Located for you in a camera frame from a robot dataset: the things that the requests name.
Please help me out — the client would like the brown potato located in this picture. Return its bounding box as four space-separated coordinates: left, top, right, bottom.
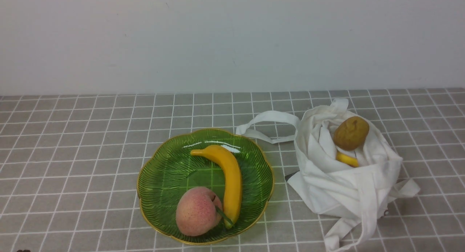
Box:
333 116 370 151

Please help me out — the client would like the white cloth bag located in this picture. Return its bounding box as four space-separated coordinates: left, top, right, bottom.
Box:
235 98 420 252

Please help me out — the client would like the green glass fruit plate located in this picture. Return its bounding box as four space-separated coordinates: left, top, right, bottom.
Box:
137 128 275 245

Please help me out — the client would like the yellow fruit in bag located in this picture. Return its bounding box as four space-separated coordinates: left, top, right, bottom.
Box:
336 151 359 168

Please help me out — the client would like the yellow banana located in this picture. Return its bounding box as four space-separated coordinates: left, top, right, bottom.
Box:
190 145 243 229

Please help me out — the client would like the pink peach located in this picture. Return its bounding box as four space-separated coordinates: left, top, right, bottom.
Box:
175 186 222 236

